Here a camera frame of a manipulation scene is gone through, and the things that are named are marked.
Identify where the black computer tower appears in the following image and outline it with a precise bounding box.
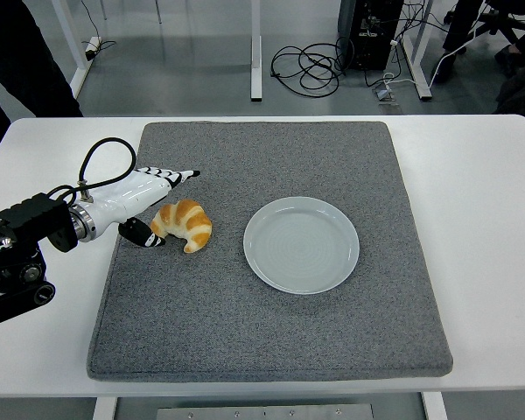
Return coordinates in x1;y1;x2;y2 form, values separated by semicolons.
335;0;404;71

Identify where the short white cable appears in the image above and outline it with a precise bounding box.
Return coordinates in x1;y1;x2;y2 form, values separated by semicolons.
382;72;421;89

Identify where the pale blue round plate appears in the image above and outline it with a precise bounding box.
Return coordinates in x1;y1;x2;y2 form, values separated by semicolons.
242;196;361;296

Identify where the dark bag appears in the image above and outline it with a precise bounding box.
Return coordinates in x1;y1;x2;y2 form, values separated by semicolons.
493;56;525;116

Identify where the golden croissant bread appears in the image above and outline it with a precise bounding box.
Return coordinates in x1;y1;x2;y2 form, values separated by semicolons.
150;199;214;255

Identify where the black coiled cable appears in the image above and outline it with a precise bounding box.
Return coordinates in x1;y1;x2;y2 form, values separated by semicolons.
269;41;349;98

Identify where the grey fabric mat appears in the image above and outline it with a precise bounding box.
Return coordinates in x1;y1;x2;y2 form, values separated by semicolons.
86;121;454;382

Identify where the long white cable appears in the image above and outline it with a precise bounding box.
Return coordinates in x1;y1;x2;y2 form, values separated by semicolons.
429;8;491;81

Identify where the white power strip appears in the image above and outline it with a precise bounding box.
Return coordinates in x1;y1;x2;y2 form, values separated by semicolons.
83;35;102;61

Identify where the grey floor socket box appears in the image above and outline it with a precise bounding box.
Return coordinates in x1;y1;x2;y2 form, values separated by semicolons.
371;85;398;105

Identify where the white table leg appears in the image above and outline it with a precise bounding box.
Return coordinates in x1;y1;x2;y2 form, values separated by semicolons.
421;390;448;420
91;396;119;420

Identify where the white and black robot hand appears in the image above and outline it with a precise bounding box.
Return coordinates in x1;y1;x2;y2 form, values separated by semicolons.
83;166;201;250

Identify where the person's leg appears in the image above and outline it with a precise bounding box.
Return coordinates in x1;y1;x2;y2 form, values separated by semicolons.
431;0;487;83
493;25;525;76

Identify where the black office chair base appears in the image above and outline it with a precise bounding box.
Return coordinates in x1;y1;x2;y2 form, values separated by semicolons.
445;0;525;45

